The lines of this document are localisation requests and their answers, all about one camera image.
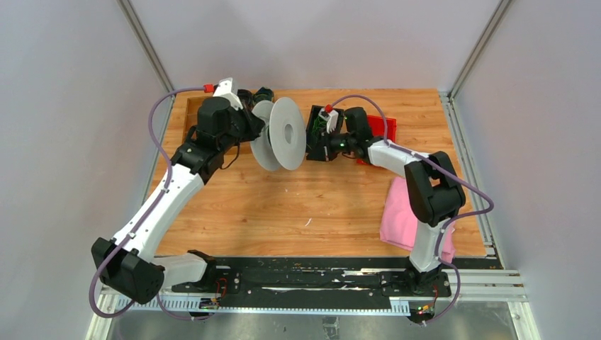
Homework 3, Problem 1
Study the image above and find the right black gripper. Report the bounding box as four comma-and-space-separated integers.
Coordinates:
307, 127, 356, 164

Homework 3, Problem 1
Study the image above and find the grey filament spool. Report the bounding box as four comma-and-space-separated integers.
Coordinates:
250, 97, 306, 171

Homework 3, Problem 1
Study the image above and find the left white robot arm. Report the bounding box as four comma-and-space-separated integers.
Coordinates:
91, 96, 266, 305

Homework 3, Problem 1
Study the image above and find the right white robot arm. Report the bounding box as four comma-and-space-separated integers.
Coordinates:
305, 106, 466, 295

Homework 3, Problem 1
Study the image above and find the black plastic bin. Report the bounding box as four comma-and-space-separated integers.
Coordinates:
305, 105, 344, 144

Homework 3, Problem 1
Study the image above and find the dark patterned cloth roll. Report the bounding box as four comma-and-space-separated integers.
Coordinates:
253, 86, 275, 103

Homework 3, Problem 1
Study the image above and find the wooden compartment tray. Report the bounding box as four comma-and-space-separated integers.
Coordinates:
182, 97, 205, 140

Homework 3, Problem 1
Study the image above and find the red plastic bin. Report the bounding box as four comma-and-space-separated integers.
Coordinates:
347, 111, 396, 164

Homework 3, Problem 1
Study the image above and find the pink cloth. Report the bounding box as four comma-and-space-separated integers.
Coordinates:
380, 177, 455, 271

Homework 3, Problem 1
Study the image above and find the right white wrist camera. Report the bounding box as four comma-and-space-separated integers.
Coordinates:
317, 109, 339, 133

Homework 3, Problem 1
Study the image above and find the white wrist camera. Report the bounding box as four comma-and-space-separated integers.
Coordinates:
213, 77, 243, 110
317, 109, 339, 133

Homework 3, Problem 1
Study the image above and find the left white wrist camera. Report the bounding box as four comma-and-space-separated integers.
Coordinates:
213, 77, 243, 110

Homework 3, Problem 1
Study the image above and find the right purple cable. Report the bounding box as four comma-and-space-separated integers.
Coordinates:
325, 94, 495, 326

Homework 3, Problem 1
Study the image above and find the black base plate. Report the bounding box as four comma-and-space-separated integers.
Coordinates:
172, 256, 452, 310

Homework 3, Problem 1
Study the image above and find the right aluminium frame rail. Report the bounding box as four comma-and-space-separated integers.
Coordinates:
439, 0, 540, 339

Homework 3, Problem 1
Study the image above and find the aluminium frame rail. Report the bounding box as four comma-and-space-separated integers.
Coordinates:
86, 1, 180, 339
439, 0, 540, 339

